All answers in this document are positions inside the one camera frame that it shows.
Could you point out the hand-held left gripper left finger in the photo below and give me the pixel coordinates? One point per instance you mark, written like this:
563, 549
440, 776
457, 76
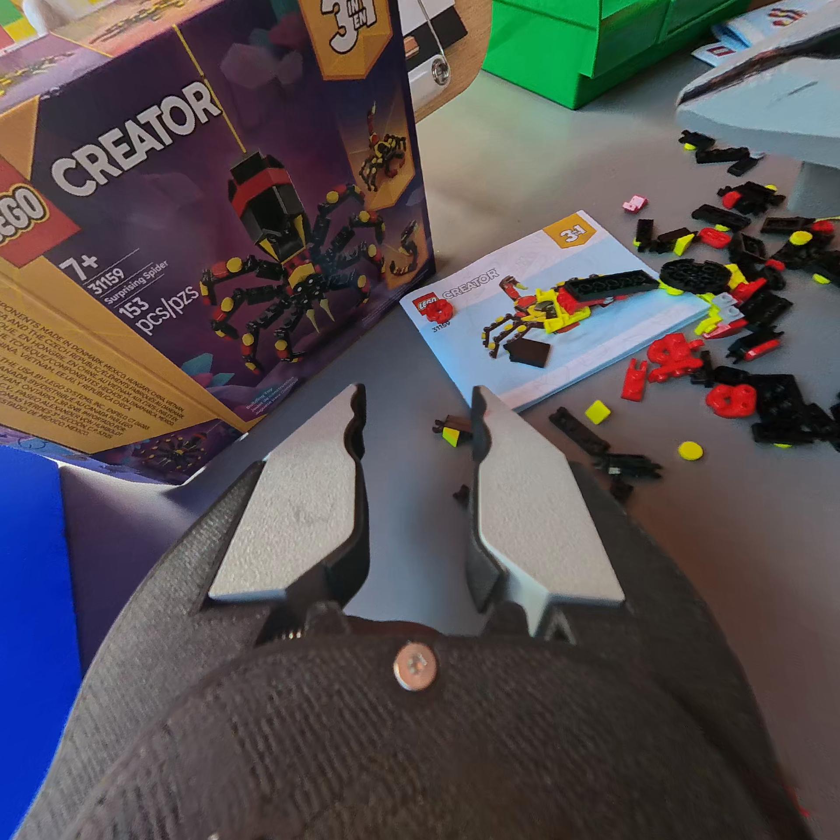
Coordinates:
295, 518

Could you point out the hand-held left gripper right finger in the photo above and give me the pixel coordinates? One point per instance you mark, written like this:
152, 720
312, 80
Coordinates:
538, 518

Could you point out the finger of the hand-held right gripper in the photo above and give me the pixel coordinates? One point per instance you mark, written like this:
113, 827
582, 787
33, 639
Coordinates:
800, 39
774, 118

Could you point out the black yellow lego wedge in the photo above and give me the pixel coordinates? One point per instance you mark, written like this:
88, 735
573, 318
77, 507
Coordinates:
453, 433

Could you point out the lego pieces pile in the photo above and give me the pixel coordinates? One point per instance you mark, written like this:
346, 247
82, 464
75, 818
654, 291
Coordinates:
732, 400

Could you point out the black lego slope tile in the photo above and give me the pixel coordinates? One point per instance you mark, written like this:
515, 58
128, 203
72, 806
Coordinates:
528, 354

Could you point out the red round lego piece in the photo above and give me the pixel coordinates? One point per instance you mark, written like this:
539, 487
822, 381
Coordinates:
442, 310

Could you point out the brown Lego plate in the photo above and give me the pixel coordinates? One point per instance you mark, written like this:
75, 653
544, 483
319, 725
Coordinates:
610, 287

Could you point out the purple cardboard lego box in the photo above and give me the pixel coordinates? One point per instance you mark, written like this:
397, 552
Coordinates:
197, 229

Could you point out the small instruction booklet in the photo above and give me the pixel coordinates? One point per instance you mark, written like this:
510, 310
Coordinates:
735, 33

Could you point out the scorpion cover instruction booklet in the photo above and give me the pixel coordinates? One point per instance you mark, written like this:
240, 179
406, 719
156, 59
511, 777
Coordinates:
590, 354

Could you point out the green plastic bin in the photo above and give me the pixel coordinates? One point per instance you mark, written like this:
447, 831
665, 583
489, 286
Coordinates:
558, 52

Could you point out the blue plastic bin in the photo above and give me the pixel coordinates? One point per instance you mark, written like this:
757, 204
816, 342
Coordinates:
33, 590

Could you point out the instruction sheet on wooden board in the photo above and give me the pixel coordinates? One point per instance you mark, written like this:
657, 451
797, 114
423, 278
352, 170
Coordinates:
469, 85

